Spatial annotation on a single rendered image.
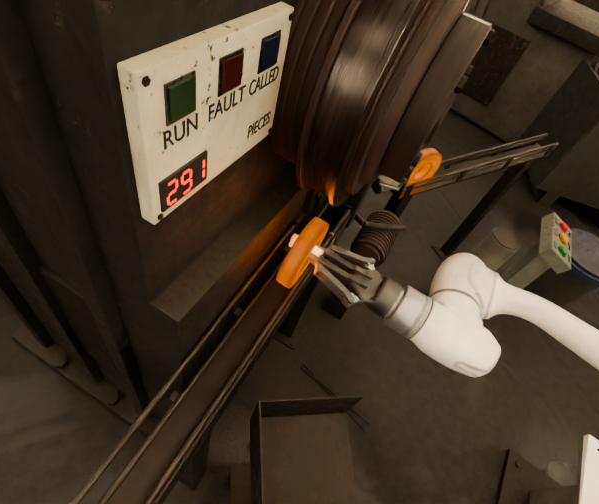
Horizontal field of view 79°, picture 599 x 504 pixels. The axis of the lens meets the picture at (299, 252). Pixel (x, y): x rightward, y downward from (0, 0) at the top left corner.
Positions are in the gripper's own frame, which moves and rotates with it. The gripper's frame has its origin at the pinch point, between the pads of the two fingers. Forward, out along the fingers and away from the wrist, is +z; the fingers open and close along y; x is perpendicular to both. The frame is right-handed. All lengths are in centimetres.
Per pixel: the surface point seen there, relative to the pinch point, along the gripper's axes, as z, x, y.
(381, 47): 2.0, 38.9, 0.9
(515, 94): -52, -46, 280
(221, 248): 11.9, 2.3, -12.5
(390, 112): -2.3, 31.2, 3.2
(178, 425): 2.3, -23.1, -35.2
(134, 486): 2, -24, -46
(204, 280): 10.1, 2.4, -19.7
